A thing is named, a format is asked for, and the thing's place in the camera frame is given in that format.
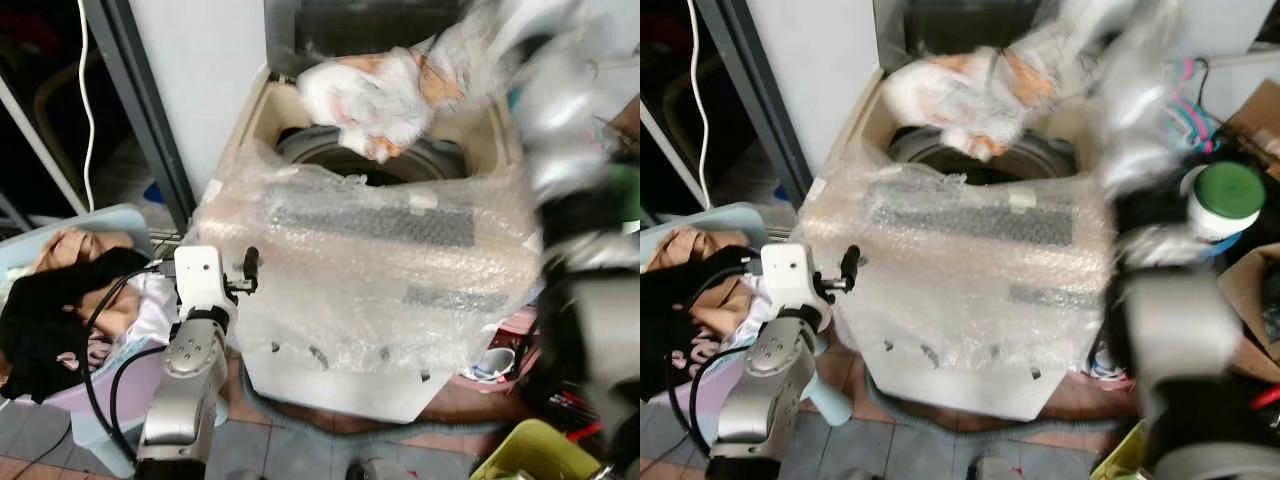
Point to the beige top-load washing machine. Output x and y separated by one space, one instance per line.
940 385
330 385

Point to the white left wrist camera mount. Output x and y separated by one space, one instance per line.
790 272
200 275

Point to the white and orange garment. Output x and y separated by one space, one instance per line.
960 100
380 100

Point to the black garment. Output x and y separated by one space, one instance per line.
45 320
665 320

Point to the dark grey door frame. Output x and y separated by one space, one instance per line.
760 110
140 110

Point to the open brown cardboard box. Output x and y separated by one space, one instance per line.
1250 300

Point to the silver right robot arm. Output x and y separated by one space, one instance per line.
1180 330
600 320

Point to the white bottle with green cap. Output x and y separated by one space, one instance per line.
1228 198
628 195

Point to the pink plastic basin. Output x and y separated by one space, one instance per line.
500 335
1110 368

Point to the tan garment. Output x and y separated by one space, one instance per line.
700 245
85 248

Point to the grey washing machine lid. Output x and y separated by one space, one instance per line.
950 20
350 22

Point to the pink and teal clothes hangers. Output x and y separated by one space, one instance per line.
1190 105

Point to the clear bubble wrap sheet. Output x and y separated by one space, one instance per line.
360 270
960 270

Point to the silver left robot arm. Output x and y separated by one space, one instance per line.
190 375
765 375

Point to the yellow-green plastic bin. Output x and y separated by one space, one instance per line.
1125 458
530 452

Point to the light blue laundry basket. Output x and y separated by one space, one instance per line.
110 222
735 215

